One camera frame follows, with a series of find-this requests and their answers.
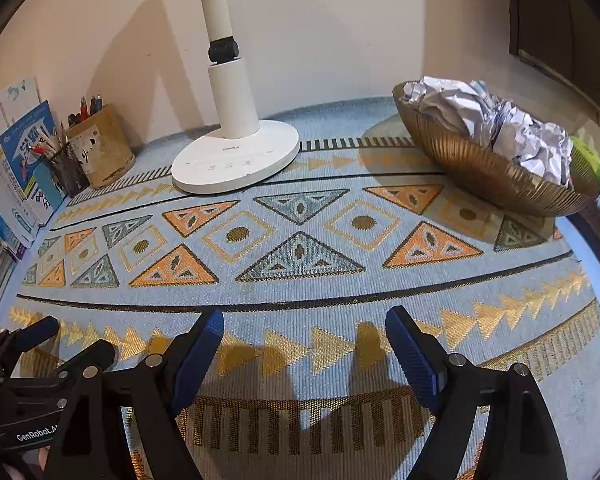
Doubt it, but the blue cover book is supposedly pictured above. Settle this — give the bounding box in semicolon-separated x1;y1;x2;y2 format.
0;100;66;226

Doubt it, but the row of striped workbooks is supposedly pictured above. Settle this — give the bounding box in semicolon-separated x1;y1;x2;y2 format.
0;125;41;261

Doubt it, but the bunch of pencils and pens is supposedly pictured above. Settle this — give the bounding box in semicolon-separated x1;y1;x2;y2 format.
27;120;71;161

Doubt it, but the patterned woven table mat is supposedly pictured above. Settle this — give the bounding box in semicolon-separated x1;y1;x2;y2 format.
0;95;600;480

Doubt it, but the pile of papers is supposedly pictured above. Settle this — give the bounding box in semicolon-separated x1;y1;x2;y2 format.
402;76;575;187

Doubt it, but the gold ribbed bowl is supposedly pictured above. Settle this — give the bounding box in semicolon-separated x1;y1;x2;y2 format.
392;80;600;218

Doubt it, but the black mesh pen holder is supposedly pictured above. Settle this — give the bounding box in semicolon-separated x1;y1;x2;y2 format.
50;142;91;198

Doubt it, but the white desk lamp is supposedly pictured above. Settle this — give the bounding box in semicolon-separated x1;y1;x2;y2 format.
171;0;301;195

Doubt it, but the white workbook teal print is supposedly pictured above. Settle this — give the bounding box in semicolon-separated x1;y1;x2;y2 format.
0;76;42;161

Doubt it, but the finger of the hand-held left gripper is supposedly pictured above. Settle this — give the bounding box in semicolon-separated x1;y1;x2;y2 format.
0;339;117;391
0;316;61;366

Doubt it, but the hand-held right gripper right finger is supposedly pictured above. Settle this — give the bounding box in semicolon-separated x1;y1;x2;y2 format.
385;305;568;480

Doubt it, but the green packet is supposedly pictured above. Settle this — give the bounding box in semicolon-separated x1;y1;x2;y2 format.
570;132;600;186

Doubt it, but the black wall television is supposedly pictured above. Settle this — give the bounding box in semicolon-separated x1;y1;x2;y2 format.
502;0;600;126

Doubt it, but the bamboo pen holder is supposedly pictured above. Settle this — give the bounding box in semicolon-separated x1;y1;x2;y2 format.
65;104;137;190

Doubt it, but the light blue booklet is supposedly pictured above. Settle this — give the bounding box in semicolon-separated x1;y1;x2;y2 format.
32;162;66;212

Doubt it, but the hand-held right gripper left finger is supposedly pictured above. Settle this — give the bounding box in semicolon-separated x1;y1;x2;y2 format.
45;307;226;480

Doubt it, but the bunch of coloured pens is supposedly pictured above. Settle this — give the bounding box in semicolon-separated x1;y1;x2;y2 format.
67;91;105;128

